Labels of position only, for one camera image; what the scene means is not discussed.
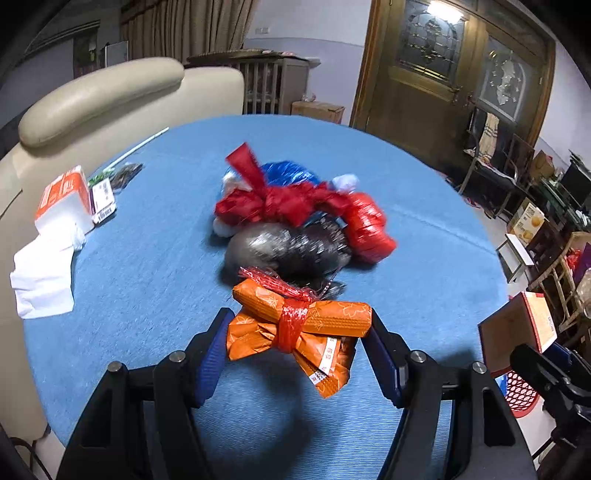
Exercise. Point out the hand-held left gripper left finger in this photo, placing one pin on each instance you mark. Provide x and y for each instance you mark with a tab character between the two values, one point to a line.
211	367

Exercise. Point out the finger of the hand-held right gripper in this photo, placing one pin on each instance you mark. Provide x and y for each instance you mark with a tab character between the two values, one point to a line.
540	367

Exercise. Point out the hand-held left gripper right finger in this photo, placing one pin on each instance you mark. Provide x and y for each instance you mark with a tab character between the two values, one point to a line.
385	367

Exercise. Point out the red plastic basket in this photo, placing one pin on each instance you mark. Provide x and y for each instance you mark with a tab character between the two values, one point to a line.
521	392

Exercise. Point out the orange wrapper bundle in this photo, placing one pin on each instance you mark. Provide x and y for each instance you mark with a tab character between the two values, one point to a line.
332	319

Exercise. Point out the black plastic bag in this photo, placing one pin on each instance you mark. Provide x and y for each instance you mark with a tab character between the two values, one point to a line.
277	249

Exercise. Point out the red plastic bag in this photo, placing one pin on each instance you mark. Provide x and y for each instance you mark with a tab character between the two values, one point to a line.
281	203

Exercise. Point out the blue plastic bag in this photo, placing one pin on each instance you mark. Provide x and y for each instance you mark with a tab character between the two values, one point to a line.
286	173

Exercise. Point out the red brown cardboard box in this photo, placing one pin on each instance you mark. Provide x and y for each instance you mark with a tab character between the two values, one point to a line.
508	332

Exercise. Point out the wooden chair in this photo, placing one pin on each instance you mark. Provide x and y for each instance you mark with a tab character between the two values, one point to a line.
561	277

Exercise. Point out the white stool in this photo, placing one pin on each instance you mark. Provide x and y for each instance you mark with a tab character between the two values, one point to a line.
517	254

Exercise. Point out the blue tablecloth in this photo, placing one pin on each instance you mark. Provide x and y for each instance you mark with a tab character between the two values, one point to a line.
161	254

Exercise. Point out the yellow cardboard box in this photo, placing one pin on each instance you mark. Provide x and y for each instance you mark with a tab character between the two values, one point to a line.
528	224

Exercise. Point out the white tissue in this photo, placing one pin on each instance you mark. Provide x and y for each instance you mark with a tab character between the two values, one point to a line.
41	277

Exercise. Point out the purple packet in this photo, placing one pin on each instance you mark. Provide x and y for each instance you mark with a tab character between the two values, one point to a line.
102	198

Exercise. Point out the dark packet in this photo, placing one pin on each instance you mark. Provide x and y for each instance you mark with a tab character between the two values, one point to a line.
125	175

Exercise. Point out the green packet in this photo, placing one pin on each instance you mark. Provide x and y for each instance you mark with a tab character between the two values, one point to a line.
99	176

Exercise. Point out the orange white tissue pack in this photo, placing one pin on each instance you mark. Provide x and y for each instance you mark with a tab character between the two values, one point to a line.
64	198

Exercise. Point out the white stick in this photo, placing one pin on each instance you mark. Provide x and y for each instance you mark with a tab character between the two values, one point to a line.
138	147

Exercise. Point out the chair with clothes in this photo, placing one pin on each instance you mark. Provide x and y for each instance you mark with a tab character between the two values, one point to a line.
489	138

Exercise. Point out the wooden door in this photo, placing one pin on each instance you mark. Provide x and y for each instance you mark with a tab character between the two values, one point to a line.
415	92

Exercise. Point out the radiator cover cabinet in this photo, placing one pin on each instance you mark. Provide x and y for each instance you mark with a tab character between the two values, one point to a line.
268	83

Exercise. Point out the beige sofa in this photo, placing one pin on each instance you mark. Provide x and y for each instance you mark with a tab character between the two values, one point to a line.
92	92

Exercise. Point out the white framed board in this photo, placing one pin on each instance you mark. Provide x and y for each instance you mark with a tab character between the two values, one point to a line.
116	53

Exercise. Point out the brown curtain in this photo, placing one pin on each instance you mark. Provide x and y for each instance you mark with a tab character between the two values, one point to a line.
184	27

